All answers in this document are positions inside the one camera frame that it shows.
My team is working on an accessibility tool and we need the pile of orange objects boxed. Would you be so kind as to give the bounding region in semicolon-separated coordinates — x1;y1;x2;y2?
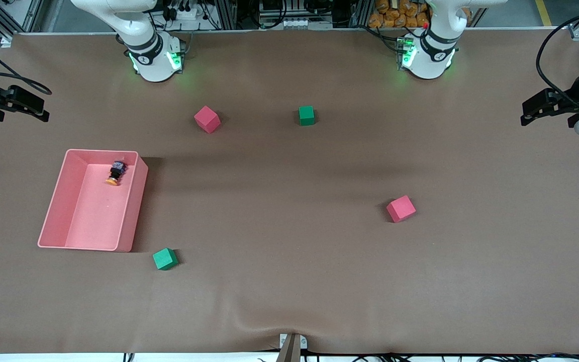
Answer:
368;0;431;29

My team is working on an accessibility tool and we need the pink foam cube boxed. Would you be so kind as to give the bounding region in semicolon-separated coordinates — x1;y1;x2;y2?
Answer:
194;106;221;134
386;195;417;223

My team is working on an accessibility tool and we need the brown table mat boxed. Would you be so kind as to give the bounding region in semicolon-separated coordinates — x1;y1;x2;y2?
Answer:
0;28;579;355

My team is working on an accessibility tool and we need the pink plastic bin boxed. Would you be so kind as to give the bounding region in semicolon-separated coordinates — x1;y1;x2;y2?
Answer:
37;149;149;252

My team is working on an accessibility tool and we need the white power strip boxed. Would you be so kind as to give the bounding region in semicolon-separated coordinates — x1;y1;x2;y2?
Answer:
166;4;205;22

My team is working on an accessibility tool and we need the metal table edge bracket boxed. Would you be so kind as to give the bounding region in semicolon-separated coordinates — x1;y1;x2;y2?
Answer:
275;333;308;362

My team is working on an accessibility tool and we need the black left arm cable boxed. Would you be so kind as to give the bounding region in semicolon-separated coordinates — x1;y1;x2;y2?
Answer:
536;8;579;109

